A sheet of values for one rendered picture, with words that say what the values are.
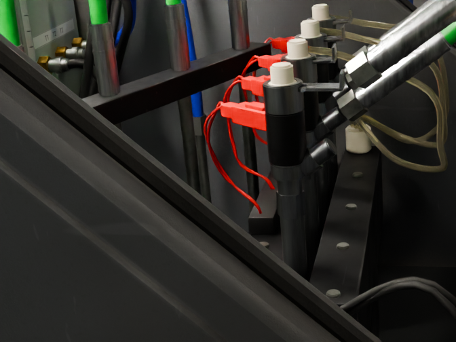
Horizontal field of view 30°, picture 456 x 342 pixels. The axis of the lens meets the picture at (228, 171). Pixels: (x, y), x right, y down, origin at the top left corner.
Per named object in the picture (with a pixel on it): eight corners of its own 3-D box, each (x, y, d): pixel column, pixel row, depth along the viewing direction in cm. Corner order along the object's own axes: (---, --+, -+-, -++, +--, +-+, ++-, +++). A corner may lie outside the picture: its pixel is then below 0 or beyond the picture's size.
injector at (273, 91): (345, 355, 64) (331, 85, 57) (280, 353, 65) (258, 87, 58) (348, 336, 67) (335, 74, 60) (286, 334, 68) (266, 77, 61)
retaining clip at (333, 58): (336, 58, 67) (336, 43, 66) (334, 64, 65) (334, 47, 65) (296, 60, 67) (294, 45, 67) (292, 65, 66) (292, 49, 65)
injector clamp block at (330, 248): (365, 482, 63) (357, 300, 58) (235, 472, 66) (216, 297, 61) (385, 273, 95) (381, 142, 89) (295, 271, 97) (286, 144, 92)
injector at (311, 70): (353, 303, 72) (342, 58, 64) (294, 302, 73) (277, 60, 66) (355, 288, 74) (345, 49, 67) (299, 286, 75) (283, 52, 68)
